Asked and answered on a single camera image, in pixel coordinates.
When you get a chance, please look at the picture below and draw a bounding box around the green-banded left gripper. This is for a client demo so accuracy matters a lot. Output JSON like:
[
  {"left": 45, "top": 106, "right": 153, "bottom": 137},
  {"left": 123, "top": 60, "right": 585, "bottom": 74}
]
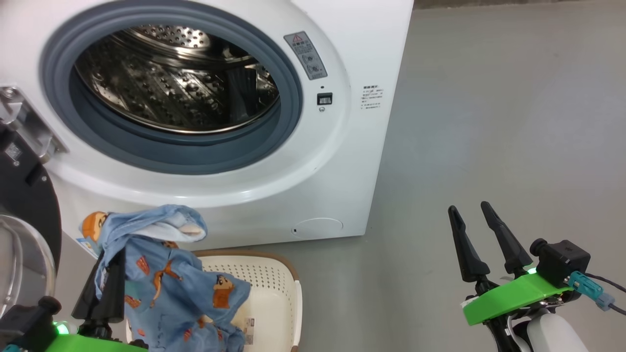
[{"left": 46, "top": 249, "right": 147, "bottom": 352}]

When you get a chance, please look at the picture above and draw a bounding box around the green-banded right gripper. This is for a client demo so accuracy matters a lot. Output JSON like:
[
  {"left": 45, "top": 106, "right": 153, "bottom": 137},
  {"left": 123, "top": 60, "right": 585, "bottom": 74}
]
[{"left": 447, "top": 201, "right": 574, "bottom": 352}]

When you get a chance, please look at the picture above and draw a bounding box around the black round glass washer door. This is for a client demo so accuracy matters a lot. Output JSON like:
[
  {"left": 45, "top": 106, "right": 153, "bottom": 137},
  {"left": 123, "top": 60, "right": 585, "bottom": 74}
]
[{"left": 0, "top": 86, "right": 69, "bottom": 318}]

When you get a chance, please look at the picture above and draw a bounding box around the grey rubber door gasket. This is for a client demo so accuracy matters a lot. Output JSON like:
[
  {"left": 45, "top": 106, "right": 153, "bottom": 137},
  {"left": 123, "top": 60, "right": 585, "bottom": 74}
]
[{"left": 39, "top": 2, "right": 304, "bottom": 176}]

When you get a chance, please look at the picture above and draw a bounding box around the white Hisense washing machine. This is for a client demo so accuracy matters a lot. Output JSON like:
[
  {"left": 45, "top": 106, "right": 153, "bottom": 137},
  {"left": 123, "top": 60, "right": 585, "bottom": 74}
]
[{"left": 0, "top": 0, "right": 415, "bottom": 260}]

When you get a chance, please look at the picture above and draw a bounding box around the stainless steel washing machine drum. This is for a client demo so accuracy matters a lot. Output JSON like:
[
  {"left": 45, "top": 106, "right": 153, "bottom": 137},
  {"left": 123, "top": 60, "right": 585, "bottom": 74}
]
[{"left": 73, "top": 24, "right": 280, "bottom": 134}]

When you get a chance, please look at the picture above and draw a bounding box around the cream perforated laundry basket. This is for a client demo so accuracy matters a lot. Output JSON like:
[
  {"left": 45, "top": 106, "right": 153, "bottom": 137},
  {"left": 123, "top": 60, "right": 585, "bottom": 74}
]
[{"left": 125, "top": 249, "right": 303, "bottom": 352}]

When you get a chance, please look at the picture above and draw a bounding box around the round white filter cover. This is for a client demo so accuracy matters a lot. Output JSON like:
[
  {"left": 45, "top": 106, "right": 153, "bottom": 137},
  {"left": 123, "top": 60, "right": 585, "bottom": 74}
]
[{"left": 292, "top": 218, "right": 344, "bottom": 240}]

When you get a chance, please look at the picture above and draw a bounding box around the printed text notice label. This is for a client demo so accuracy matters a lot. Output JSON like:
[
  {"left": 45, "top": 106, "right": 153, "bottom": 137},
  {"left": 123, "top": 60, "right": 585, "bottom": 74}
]
[{"left": 361, "top": 84, "right": 385, "bottom": 111}]

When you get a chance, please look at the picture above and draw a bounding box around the grey warning sticker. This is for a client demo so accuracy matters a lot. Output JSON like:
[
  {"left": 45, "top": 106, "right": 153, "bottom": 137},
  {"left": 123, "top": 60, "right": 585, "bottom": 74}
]
[{"left": 284, "top": 31, "right": 328, "bottom": 81}]

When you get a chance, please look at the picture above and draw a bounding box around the teal camera cable connector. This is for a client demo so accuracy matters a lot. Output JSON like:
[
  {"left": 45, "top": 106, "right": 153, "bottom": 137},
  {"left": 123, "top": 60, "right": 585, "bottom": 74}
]
[{"left": 567, "top": 271, "right": 616, "bottom": 312}]

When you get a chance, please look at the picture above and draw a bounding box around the thin black camera cable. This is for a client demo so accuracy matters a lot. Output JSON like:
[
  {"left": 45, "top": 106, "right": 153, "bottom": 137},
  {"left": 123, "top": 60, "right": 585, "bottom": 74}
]
[{"left": 584, "top": 272, "right": 626, "bottom": 316}]

